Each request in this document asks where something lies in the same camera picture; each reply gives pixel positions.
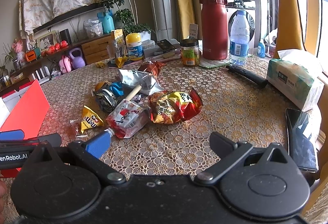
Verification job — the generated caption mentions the yellow m&m packet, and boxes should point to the yellow m&m packet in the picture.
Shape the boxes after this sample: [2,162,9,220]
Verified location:
[81,105,104,134]

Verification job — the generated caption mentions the red white drink pouch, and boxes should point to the red white drink pouch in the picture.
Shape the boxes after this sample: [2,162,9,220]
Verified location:
[106,99,150,139]

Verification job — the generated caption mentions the black snack packet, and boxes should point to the black snack packet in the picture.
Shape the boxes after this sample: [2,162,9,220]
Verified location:
[93,88,117,113]

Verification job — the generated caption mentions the packaged braised egg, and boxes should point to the packaged braised egg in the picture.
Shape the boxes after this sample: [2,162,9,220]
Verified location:
[95,81,108,92]

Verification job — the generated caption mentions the small purple brown candy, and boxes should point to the small purple brown candy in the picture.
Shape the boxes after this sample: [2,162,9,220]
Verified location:
[132,94,143,103]

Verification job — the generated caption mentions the red yellow chip bag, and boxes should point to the red yellow chip bag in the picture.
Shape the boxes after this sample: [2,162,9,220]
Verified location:
[148,88,203,125]

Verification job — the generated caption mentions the silver foil snack bag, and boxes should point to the silver foil snack bag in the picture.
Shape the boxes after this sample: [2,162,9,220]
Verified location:
[118,69,164,96]

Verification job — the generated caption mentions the brown orange snack bag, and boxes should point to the brown orange snack bag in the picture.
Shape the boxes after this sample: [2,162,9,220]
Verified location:
[138,61,166,77]

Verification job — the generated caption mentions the blue snack packet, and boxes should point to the blue snack packet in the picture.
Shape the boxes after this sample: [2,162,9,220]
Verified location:
[109,82,124,97]

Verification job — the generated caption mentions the person's hand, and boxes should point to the person's hand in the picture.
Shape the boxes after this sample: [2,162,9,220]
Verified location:
[0,181,7,214]

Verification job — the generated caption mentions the small clear candy wrapper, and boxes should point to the small clear candy wrapper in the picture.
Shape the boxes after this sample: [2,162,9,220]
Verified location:
[69,119,88,138]

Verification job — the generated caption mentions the red white cardboard box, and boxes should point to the red white cardboard box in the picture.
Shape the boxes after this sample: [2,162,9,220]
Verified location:
[0,79,51,178]

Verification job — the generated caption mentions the black smartphone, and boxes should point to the black smartphone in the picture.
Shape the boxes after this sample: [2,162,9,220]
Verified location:
[285,109,319,173]

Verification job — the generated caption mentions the white router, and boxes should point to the white router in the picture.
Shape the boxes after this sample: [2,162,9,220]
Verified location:
[31,66,51,85]

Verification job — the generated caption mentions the black folded umbrella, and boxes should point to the black folded umbrella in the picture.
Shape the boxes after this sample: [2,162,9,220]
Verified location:
[226,65,268,88]

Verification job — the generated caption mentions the small yellow wrapped candy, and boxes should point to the small yellow wrapped candy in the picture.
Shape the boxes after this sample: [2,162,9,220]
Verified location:
[95,61,106,69]

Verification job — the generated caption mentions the round dark tray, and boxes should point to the round dark tray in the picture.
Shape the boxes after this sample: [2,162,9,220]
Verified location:
[107,58,143,69]

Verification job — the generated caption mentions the purple kettlebell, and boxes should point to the purple kettlebell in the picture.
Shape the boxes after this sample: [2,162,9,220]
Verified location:
[69,48,86,70]

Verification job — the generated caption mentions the pink toy case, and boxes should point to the pink toy case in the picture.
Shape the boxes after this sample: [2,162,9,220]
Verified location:
[58,56,72,74]

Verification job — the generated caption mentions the yellow standing snack pouch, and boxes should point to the yellow standing snack pouch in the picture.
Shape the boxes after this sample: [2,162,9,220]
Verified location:
[111,29,128,61]

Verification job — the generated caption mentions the green coaster mat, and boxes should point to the green coaster mat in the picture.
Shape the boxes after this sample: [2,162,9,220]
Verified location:
[199,56,230,69]

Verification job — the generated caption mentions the small potted plant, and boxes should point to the small potted plant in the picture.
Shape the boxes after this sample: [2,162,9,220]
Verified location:
[1,44,17,77]

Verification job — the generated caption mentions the wooden tv cabinet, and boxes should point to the wooden tv cabinet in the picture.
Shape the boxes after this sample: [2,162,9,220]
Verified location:
[1,34,112,96]

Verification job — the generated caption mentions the orange clock radio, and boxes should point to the orange clock radio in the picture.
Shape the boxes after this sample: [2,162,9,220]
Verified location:
[25,47,41,62]

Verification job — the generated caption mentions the green white tissue pack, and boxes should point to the green white tissue pack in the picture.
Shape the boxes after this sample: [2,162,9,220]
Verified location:
[266,49,324,112]

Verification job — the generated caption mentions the pink plush toy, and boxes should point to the pink plush toy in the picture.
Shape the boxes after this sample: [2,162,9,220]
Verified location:
[12,38,26,63]

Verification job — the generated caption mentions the black lid glass jar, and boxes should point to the black lid glass jar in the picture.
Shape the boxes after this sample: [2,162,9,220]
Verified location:
[180,38,200,67]

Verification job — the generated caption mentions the red apples pile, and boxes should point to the red apples pile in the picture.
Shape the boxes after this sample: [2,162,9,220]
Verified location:
[41,41,69,57]

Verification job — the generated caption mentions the blue detergent bottle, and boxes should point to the blue detergent bottle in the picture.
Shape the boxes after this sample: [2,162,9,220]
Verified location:
[257,39,266,58]

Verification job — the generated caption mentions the yellow lid vitamin bottle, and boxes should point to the yellow lid vitamin bottle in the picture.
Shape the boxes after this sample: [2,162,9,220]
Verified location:
[126,33,144,61]

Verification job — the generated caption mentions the framed photo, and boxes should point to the framed photo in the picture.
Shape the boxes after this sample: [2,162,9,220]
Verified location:
[37,31,58,51]

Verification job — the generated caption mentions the stack of books and boxes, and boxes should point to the stack of books and boxes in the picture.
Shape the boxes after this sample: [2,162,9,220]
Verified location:
[142,38,180,60]

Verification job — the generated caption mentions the black cylinder speaker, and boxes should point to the black cylinder speaker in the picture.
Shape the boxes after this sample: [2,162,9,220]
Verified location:
[59,29,72,45]

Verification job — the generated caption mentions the clear plastic bag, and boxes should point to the clear plastic bag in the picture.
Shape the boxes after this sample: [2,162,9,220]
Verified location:
[83,19,103,38]

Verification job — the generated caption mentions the clear plastic water bottle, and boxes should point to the clear plastic water bottle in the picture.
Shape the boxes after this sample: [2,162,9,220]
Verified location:
[229,10,250,66]

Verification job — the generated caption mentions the teal water jug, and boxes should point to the teal water jug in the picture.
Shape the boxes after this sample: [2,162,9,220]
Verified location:
[97,9,115,34]

